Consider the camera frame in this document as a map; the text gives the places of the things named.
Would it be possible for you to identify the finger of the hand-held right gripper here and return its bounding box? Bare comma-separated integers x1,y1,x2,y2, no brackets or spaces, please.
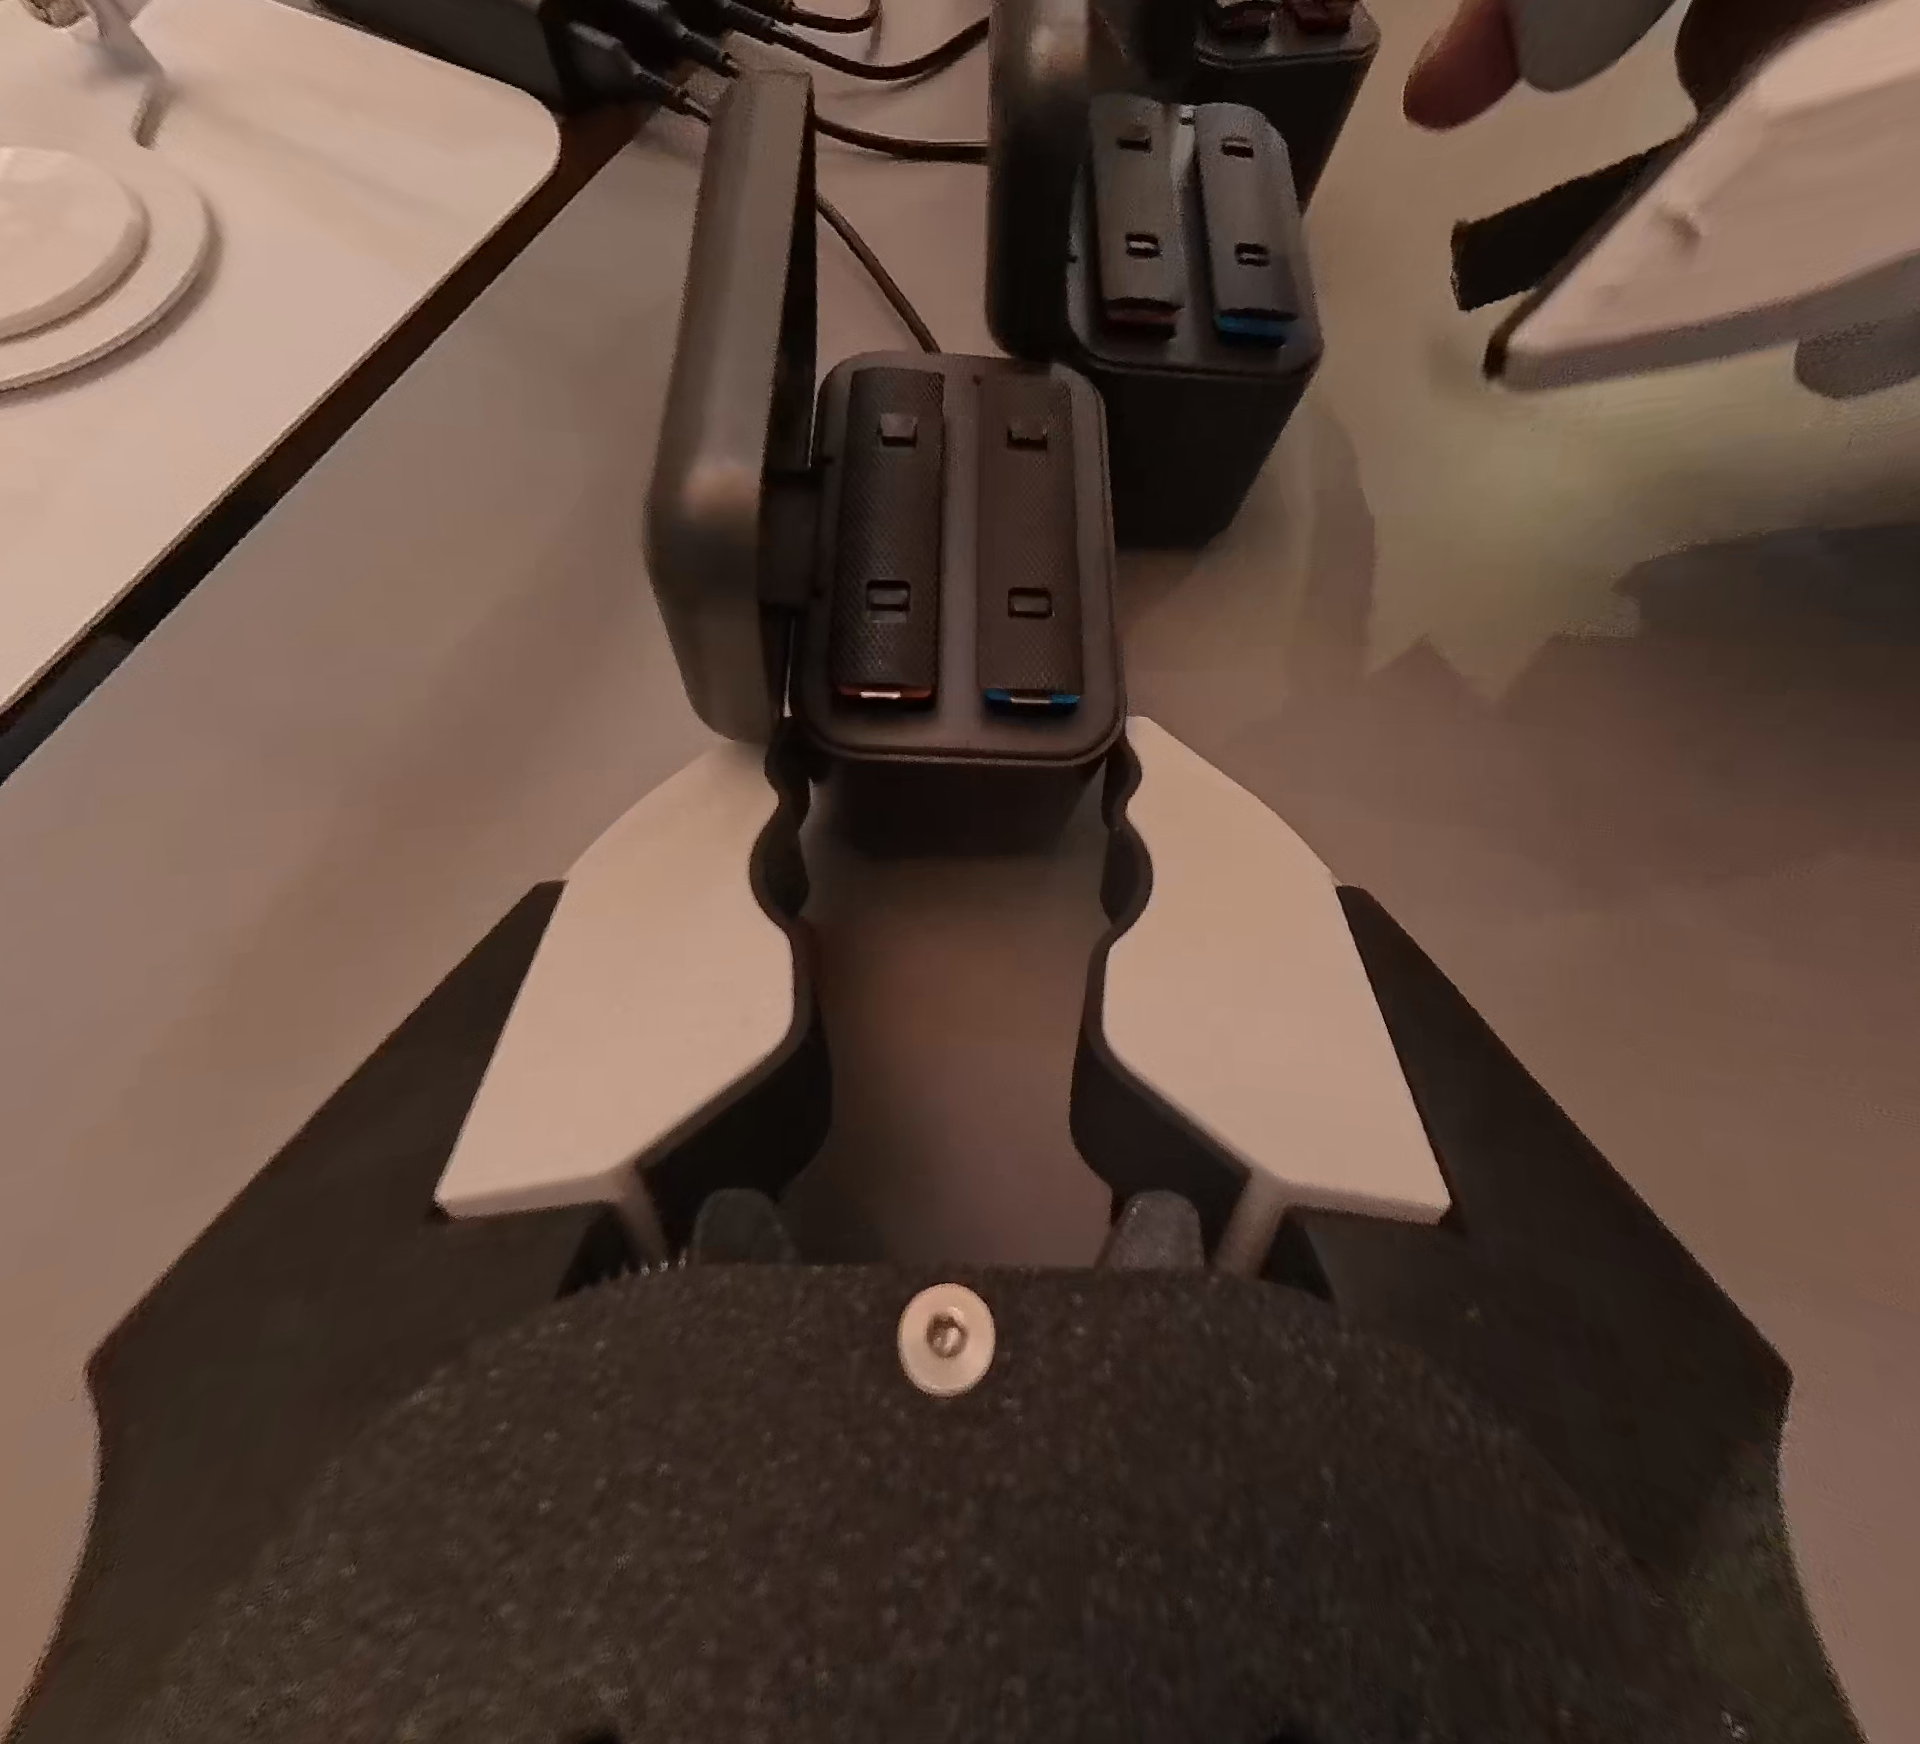
1497,47,1920,394

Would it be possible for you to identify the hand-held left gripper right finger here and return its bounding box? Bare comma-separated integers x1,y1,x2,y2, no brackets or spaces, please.
1069,715,1454,1269

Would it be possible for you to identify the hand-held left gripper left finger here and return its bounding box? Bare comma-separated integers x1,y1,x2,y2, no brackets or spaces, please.
435,737,832,1252

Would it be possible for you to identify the blue-tabbed black battery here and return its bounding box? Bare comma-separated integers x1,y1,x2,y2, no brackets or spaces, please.
975,370,1090,730
1193,99,1305,353

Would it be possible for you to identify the person's right hand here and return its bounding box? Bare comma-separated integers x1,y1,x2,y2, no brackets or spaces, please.
1403,0,1525,133

